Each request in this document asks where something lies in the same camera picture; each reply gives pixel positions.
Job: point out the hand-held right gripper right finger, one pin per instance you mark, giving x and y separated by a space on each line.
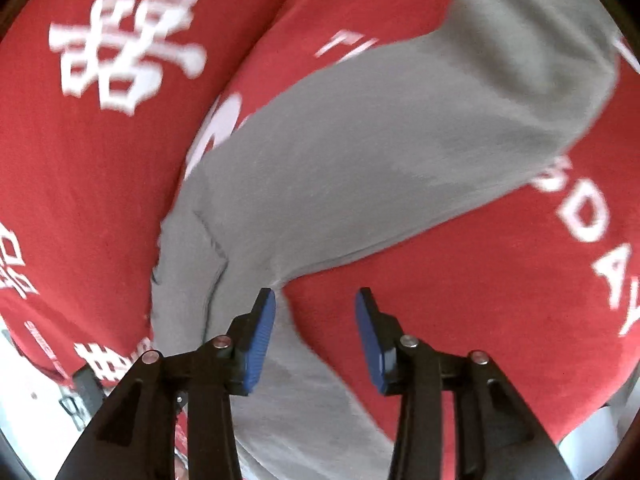
368 342

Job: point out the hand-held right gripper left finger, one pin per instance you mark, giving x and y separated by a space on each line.
260 342

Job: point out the grey small garment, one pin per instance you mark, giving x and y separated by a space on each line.
375 160

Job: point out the red blanket with white lettering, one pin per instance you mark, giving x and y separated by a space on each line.
475 310

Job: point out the red printed blanket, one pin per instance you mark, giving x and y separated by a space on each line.
75 185

